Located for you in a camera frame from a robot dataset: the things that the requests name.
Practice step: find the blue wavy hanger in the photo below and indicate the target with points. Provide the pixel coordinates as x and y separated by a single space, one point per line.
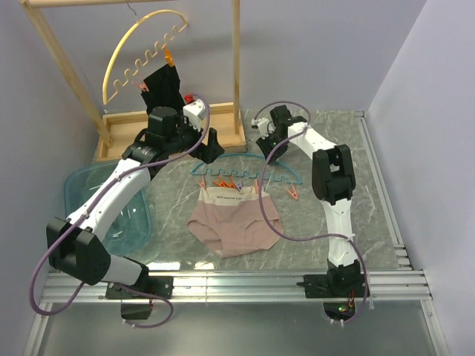
247 166

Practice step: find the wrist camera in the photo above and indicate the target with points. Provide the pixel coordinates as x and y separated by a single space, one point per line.
264 126
195 111

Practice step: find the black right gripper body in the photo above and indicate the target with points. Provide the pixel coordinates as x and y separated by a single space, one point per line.
269 142

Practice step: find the orange clip on yellow hanger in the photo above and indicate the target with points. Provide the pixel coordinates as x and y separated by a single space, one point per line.
168 56

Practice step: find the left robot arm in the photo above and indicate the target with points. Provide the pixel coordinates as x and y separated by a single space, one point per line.
75 243

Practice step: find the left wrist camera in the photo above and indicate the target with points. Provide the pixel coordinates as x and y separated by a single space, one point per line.
195 111

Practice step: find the pink clip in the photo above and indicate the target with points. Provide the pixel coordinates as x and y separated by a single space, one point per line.
142 86
201 182

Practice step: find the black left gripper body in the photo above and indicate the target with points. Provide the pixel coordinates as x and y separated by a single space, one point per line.
203 152

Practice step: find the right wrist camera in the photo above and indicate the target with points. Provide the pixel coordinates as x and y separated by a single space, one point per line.
264 126

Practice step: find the pink clip on yellow hanger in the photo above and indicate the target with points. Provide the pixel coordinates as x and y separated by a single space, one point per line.
142 86

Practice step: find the pink and cream underwear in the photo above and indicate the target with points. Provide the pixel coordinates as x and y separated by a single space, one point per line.
230 223

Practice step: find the aluminium rail frame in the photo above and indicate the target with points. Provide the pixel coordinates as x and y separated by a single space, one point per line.
259 309

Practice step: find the clear blue plastic basin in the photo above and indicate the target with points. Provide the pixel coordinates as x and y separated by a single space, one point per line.
131 229

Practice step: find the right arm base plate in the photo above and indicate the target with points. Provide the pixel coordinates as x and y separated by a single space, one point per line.
318 286

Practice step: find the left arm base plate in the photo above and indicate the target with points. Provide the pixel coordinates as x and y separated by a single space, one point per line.
158 286

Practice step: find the black underwear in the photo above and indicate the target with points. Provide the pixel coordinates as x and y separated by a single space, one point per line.
163 90

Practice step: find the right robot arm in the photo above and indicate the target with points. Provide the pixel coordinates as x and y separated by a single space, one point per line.
333 183

